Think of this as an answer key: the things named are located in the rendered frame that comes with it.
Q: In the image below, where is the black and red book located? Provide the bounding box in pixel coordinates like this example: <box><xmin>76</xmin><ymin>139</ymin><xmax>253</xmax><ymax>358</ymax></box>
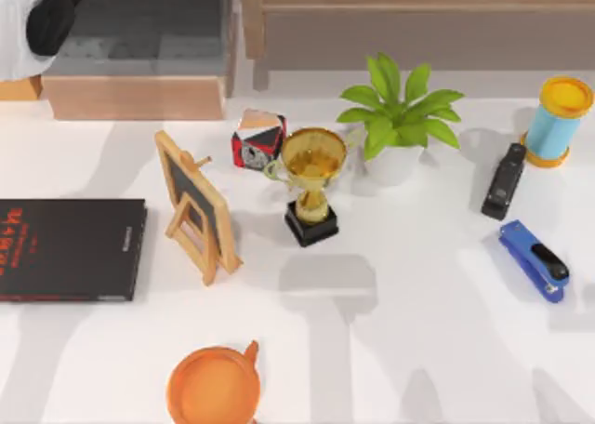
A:
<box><xmin>0</xmin><ymin>198</ymin><xmax>149</xmax><ymax>303</ymax></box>

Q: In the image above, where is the wooden cupboard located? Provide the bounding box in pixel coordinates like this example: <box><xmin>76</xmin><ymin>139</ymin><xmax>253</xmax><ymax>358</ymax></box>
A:
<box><xmin>239</xmin><ymin>0</ymin><xmax>595</xmax><ymax>91</ymax></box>

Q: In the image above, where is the open wooden drawer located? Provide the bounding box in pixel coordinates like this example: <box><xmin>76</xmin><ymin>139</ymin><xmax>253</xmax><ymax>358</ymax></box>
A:
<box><xmin>40</xmin><ymin>0</ymin><xmax>233</xmax><ymax>121</ymax></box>

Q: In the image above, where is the green plant in white pot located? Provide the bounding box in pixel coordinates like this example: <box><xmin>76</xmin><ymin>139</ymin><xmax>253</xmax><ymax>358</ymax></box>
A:
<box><xmin>335</xmin><ymin>51</ymin><xmax>466</xmax><ymax>187</ymax></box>

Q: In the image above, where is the black stapler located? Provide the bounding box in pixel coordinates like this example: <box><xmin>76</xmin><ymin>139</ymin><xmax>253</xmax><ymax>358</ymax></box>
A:
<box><xmin>481</xmin><ymin>142</ymin><xmax>528</xmax><ymax>221</ymax></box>

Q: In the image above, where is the pale wooden drawer front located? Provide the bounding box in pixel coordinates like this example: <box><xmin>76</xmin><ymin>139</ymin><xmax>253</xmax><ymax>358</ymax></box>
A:
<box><xmin>41</xmin><ymin>73</ymin><xmax>227</xmax><ymax>121</ymax></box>

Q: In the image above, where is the orange cup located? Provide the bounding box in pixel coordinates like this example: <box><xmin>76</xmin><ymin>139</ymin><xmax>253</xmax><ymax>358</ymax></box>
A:
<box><xmin>165</xmin><ymin>339</ymin><xmax>260</xmax><ymax>424</ymax></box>

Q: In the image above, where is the gold trophy with black base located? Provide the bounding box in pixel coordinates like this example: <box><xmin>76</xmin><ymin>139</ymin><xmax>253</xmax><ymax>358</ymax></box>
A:
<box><xmin>263</xmin><ymin>126</ymin><xmax>364</xmax><ymax>248</ymax></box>

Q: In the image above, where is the red black and white cube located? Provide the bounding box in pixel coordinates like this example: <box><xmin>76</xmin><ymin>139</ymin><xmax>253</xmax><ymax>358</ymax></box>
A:
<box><xmin>231</xmin><ymin>108</ymin><xmax>287</xmax><ymax>171</ymax></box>

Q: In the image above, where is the wooden framed blackboard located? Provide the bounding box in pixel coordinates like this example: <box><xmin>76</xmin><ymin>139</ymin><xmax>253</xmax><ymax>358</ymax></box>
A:
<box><xmin>153</xmin><ymin>129</ymin><xmax>245</xmax><ymax>287</ymax></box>

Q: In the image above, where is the blue stapler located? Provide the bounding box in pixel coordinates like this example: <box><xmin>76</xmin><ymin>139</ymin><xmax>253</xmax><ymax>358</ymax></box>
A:
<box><xmin>498</xmin><ymin>219</ymin><xmax>571</xmax><ymax>304</ymax></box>

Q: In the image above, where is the blue and yellow bottle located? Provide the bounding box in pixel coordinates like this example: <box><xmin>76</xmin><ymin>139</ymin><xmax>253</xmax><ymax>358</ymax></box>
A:
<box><xmin>520</xmin><ymin>74</ymin><xmax>595</xmax><ymax>168</ymax></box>

